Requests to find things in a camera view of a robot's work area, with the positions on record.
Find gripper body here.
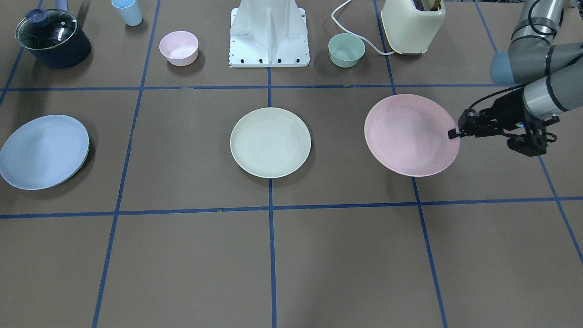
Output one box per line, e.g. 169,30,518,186
457,91,559,142

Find pink plate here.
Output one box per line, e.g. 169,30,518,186
364,94,460,177

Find blue plate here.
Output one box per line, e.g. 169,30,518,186
0,115,90,190

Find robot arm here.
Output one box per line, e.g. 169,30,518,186
448,0,582,146

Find cream toaster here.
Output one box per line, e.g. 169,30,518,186
380,0,446,56

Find green bowl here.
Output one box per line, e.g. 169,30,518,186
327,33,366,68

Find cream white plate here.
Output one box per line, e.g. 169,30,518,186
230,107,312,179

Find pink bowl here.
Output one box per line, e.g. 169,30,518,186
159,31,199,67

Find light blue cup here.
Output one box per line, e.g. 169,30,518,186
111,0,143,26

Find dark blue pot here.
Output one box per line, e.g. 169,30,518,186
19,0,92,69

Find glass pot lid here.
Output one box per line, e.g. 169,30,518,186
15,8,79,50

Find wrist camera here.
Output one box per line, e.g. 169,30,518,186
506,127,557,157

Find white toaster cable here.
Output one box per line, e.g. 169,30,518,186
331,0,395,56

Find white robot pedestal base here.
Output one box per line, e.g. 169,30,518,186
228,0,310,68

